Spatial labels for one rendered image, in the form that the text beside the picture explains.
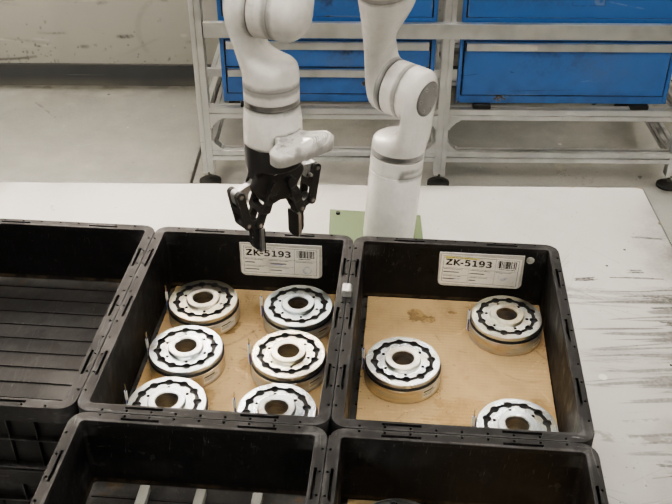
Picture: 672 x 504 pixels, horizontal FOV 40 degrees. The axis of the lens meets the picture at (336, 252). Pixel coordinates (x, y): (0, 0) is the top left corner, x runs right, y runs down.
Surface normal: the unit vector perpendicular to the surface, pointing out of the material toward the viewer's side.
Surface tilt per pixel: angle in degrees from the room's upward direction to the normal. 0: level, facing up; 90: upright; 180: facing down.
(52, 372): 0
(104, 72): 90
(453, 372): 0
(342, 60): 90
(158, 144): 0
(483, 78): 90
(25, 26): 90
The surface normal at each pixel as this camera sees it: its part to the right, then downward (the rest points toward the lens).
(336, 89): -0.02, 0.56
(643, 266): 0.00, -0.83
